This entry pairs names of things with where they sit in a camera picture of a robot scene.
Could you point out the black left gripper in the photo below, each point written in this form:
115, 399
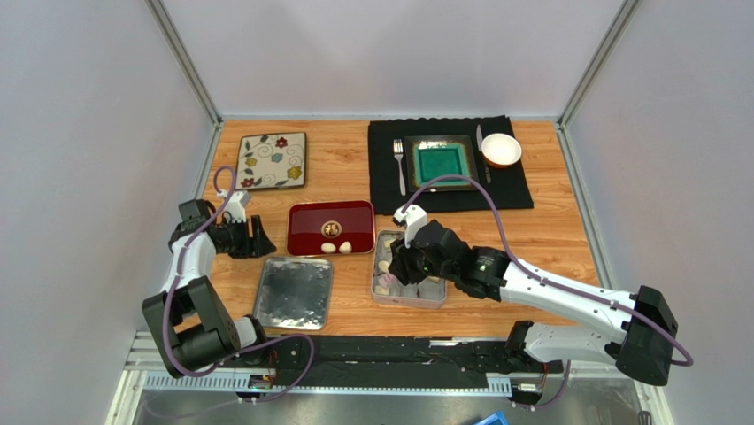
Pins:
255, 246

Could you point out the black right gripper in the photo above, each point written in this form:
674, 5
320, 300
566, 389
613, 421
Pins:
407, 263

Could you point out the red lacquer tray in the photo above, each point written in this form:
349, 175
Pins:
310, 225

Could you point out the pink handled metal tongs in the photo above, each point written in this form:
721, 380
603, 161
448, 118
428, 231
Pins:
385, 278

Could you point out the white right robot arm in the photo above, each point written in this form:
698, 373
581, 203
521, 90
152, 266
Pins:
635, 332

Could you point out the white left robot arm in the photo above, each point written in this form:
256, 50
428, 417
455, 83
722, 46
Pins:
191, 327

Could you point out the white heart chocolate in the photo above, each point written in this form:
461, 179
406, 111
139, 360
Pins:
345, 248

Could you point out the silver tin lid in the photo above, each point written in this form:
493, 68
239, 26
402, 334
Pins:
294, 293

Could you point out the pink metal tin box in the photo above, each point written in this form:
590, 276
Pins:
428, 294

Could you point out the floral square plate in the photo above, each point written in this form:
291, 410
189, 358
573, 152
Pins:
272, 161

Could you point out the green square plate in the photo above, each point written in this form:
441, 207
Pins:
430, 156

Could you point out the silver fork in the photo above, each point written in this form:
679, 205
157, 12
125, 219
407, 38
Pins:
398, 153

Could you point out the white orange bowl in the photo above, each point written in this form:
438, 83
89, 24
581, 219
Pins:
501, 150

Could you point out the blue plastic object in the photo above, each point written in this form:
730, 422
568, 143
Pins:
496, 418

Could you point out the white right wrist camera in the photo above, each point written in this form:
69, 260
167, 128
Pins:
412, 218

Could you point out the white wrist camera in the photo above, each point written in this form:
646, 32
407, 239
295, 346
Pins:
235, 209
412, 218

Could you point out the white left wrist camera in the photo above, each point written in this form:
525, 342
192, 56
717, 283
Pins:
235, 209

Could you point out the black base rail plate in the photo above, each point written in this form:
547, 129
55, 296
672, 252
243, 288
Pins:
393, 362

